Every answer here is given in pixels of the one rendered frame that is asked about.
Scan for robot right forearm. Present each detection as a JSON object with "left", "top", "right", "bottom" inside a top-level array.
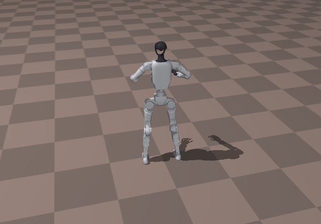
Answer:
[{"left": 175, "top": 72, "right": 184, "bottom": 78}]

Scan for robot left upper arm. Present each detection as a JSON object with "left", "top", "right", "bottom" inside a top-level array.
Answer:
[{"left": 130, "top": 62, "right": 152, "bottom": 83}]

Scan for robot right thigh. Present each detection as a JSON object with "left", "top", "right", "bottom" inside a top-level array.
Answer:
[{"left": 166, "top": 97, "right": 177, "bottom": 133}]

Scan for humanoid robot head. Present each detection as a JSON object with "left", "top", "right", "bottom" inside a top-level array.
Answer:
[{"left": 154, "top": 41, "right": 167, "bottom": 62}]

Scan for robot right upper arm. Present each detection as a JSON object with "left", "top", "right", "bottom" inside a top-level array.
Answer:
[{"left": 171, "top": 61, "right": 191, "bottom": 79}]

